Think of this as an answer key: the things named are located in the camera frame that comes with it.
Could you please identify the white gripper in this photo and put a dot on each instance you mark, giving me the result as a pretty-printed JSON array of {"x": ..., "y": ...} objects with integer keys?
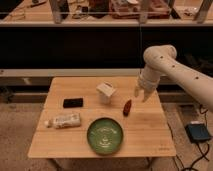
[{"x": 149, "y": 82}]

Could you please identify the dark red pepper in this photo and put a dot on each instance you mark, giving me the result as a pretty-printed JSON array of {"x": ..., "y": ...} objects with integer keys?
[{"x": 127, "y": 107}]

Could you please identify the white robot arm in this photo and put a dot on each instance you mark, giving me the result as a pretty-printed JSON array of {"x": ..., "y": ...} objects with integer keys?
[{"x": 162, "y": 60}]

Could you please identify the green ceramic bowl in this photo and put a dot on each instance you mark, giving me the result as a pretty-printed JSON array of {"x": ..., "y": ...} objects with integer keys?
[{"x": 105, "y": 136}]

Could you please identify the white carton box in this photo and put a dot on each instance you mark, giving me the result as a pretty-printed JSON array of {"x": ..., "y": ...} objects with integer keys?
[{"x": 106, "y": 90}]

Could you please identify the wooden table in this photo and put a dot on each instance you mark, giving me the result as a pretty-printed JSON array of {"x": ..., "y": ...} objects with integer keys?
[{"x": 110, "y": 113}]

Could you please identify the black rectangular block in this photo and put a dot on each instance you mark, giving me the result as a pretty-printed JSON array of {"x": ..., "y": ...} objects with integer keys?
[{"x": 71, "y": 103}]

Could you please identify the white squeeze tube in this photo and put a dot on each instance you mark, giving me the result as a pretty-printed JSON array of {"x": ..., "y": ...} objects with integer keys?
[{"x": 64, "y": 121}]

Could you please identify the background workbench shelf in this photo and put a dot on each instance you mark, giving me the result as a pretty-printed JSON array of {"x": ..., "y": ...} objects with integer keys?
[{"x": 106, "y": 13}]

